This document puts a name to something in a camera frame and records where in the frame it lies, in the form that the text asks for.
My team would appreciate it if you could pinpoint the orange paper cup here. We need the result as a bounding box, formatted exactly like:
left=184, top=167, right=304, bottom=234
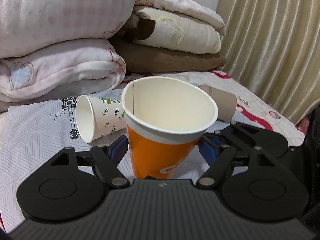
left=121, top=76, right=218, bottom=179

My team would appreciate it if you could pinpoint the white floral paper cup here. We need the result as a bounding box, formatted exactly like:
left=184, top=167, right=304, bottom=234
left=75, top=95, right=126, bottom=144

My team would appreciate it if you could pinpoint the pink beige cylindrical cup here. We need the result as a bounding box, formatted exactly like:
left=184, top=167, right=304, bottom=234
left=199, top=85, right=237, bottom=122

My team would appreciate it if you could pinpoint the cartoon bear bed sheet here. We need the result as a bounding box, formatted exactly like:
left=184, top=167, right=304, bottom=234
left=120, top=69, right=307, bottom=148

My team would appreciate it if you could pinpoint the grey blue patterned cloth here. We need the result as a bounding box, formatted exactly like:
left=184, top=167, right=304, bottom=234
left=1, top=99, right=209, bottom=233

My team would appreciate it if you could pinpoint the cream brown folded blanket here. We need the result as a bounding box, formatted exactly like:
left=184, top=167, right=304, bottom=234
left=109, top=5, right=227, bottom=73

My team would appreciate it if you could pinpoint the beige pleated curtain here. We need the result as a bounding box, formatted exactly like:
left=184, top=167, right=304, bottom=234
left=217, top=0, right=319, bottom=124

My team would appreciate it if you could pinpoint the pink checked folded quilt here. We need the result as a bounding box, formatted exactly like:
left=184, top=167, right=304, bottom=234
left=1, top=0, right=225, bottom=112

